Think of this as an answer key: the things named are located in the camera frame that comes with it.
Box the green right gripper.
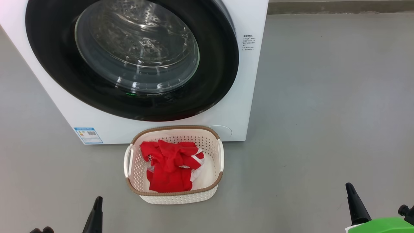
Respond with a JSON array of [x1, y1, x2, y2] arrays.
[[344, 183, 414, 233]]

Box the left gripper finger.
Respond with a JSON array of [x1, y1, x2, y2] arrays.
[[82, 196, 103, 233]]

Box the red and white garment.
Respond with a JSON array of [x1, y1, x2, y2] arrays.
[[140, 140, 205, 193]]

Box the dark grey glass washer door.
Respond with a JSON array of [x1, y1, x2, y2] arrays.
[[25, 0, 240, 122]]

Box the cream basket with brown rim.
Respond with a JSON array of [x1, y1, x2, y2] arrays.
[[123, 125, 224, 205]]

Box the white front-load washing machine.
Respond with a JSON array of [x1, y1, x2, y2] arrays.
[[0, 0, 269, 145]]

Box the blue energy label sticker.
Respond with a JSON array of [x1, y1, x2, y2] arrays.
[[73, 127, 103, 145]]

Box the round white filter cover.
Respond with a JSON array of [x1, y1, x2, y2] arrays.
[[209, 125, 233, 138]]

